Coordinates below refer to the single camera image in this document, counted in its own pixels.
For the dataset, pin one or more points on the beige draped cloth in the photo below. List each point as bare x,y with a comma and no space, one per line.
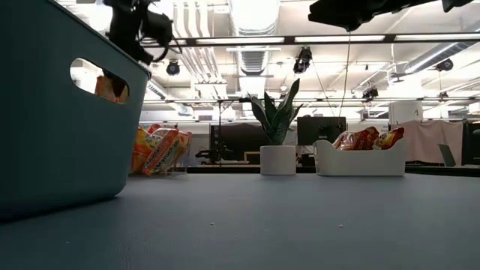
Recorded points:
431,138

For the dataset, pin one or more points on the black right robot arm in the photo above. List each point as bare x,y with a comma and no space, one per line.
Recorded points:
412,7

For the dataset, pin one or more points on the teal plastic bin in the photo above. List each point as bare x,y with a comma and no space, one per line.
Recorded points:
56,157

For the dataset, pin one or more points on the white cylinder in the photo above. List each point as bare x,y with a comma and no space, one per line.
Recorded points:
407,112

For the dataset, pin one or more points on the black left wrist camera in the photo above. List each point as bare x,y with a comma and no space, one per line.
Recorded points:
159,28

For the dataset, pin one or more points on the clear plastic bin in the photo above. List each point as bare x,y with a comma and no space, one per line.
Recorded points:
187,167

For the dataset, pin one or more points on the black ceiling spotlight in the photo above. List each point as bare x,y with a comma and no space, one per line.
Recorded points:
370,93
173,68
445,65

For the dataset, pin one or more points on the black metal table frame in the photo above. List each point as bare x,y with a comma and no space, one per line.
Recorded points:
442,171

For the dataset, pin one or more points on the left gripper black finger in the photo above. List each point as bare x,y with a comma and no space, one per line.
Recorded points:
118,85

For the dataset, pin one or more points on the black overhead camera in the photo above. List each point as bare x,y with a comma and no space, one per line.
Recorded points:
303,60

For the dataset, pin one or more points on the blue-grey table mat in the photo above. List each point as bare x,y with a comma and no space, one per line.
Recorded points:
262,232

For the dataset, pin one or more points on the snake plant in white pot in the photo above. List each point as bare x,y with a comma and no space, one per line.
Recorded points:
277,161

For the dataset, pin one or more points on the white plastic bin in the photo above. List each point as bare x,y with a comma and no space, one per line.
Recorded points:
360,165

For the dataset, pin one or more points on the small black monitor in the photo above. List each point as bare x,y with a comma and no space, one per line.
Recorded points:
322,131

